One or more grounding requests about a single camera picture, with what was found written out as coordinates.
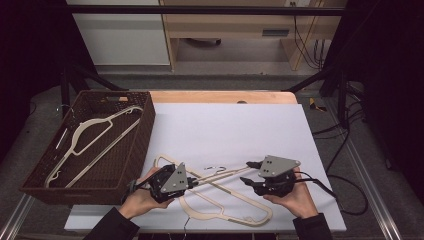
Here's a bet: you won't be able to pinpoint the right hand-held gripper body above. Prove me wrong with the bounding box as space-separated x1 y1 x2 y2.
253 154 302 198

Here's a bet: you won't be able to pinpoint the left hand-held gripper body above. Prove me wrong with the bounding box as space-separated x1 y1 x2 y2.
148 162 194 204

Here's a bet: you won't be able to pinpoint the beige plastic clothes hanger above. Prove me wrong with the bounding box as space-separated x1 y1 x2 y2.
44 103 144 189
153 153 274 239
188 164 258 188

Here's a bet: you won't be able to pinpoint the brown woven basket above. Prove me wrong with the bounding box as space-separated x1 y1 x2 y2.
18 89 157 207

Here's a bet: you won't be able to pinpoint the person's left hand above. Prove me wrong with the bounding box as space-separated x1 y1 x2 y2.
118 166 174 220

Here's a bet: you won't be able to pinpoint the person's right hand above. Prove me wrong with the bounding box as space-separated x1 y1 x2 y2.
263 168 319 219

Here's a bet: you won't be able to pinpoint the white table sheet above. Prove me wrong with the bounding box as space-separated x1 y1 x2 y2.
64 102 348 233

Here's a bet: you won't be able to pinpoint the yellow and black tool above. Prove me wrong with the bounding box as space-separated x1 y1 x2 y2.
308 97 328 113

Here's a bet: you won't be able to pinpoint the wooden table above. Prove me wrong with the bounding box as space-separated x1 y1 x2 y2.
149 90 299 105

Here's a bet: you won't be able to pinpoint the light wooden desk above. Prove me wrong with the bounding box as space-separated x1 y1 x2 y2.
159 0 348 72

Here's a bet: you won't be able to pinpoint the dark curtain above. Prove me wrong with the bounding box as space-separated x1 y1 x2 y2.
0 0 98 158
319 0 424 204

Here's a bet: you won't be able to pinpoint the white cabinet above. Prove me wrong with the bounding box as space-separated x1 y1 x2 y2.
66 0 171 67

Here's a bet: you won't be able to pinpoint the grey left gripper cable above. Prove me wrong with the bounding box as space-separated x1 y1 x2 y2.
121 179 151 204

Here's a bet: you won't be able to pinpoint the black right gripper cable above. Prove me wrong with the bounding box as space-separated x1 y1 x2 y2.
294 171 369 217

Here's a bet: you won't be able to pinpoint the black floor cables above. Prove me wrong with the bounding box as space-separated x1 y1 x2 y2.
311 83 366 174

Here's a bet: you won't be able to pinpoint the black metal frame leg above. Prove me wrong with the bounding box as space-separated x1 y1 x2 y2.
283 63 351 129
60 63 129 118

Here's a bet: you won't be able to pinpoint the silver metal rail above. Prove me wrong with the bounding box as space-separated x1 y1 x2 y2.
0 194 34 240
328 99 404 240

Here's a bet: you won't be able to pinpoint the black hanging cables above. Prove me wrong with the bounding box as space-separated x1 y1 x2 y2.
293 14 326 71

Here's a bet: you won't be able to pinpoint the grey drawer handle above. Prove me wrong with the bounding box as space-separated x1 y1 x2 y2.
261 29 290 38

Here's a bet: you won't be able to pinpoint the black horizontal frame bar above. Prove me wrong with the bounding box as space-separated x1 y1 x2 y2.
63 4 346 17

